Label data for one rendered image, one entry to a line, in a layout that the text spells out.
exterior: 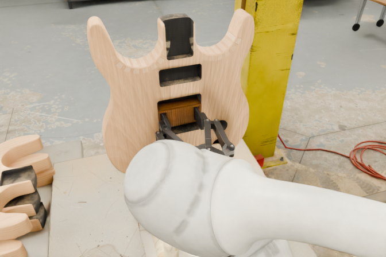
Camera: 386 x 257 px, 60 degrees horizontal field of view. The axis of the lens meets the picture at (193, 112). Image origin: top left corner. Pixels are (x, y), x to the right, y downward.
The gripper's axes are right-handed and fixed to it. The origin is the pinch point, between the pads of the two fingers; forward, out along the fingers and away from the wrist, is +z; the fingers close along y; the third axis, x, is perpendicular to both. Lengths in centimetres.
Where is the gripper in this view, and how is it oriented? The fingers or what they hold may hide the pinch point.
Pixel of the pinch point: (180, 117)
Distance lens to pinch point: 74.8
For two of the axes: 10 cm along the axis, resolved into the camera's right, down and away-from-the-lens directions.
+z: -3.3, -5.5, 7.7
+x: 0.0, -8.1, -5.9
